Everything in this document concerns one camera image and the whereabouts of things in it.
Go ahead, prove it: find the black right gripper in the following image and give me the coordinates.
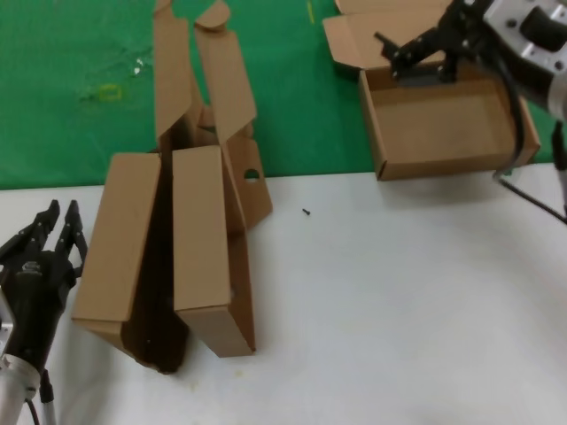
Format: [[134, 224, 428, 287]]
[[374, 0, 492, 85]]

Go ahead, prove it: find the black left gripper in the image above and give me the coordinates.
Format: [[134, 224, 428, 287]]
[[0, 201, 89, 368]]

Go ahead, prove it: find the brown cardboard box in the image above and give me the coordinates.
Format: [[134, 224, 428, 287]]
[[170, 0, 274, 359], [70, 0, 196, 376], [322, 0, 543, 182]]

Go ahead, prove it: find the green cloth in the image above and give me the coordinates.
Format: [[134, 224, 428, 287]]
[[0, 0, 567, 192]]

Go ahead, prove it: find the yellow tape outline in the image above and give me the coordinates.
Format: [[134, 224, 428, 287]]
[[82, 83, 123, 104]]

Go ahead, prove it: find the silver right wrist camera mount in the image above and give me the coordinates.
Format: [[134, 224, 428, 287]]
[[482, 0, 567, 76]]

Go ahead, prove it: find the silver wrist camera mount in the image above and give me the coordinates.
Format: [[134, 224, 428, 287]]
[[482, 0, 567, 76], [0, 291, 15, 351]]

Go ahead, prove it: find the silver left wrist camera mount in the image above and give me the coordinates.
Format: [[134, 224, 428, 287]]
[[0, 291, 15, 351]]

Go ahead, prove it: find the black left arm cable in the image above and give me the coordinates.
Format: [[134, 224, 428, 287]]
[[24, 369, 58, 425]]

